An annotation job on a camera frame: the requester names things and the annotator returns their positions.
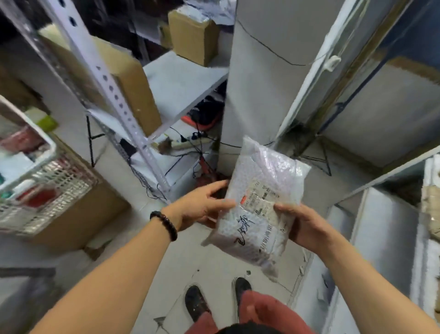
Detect person's left hand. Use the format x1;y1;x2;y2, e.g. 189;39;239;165
161;179;238;232

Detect person's right hand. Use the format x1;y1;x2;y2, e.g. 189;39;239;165
274;203;339;262

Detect grey bubble mailer parcel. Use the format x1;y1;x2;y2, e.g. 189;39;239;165
201;136;312;283

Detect white metal shelf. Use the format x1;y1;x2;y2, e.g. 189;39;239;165
288;144;440;334

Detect person's left forearm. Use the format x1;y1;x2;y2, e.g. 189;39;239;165
31;220;172;334

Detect person's right forearm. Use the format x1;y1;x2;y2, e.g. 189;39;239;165
323;240;440;334

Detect person's black shoe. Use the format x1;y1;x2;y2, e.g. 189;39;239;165
233;277;253;323
184;284;211;323

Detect person's red trouser leg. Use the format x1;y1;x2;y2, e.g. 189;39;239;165
239;290;314;334
185;311;219;334

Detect person's black shirt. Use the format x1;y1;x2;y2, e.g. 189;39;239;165
216;322;293;334

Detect big plain cardboard sheet box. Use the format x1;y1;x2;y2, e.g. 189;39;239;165
38;24;162;138

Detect red and black floor tool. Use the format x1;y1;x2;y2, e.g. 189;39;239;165
196;155;229;190

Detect white power strip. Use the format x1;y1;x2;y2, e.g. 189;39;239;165
170;137;209;150

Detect black tripod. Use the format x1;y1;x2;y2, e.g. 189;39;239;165
299;136;332;177

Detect black and red bundle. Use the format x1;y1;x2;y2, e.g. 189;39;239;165
180;96;226;131

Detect corrugated metal shutter panel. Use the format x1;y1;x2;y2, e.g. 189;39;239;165
323;68;440;166

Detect white perforated metal rack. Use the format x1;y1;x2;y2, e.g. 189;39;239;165
0;0;229;204

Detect small green and white box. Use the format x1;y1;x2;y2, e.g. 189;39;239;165
26;106;59;133

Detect pale purple plastic bag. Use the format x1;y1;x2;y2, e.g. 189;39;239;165
185;0;238;27

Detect dark bead bracelet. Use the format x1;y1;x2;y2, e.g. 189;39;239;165
149;211;178;242

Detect tangled black cables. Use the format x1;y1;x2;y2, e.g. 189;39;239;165
148;127;241;202

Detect black wall cable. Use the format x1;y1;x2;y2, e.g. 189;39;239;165
237;19;330;68

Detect yellow taped panel frame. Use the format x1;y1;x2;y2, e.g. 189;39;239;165
295;34;440;173

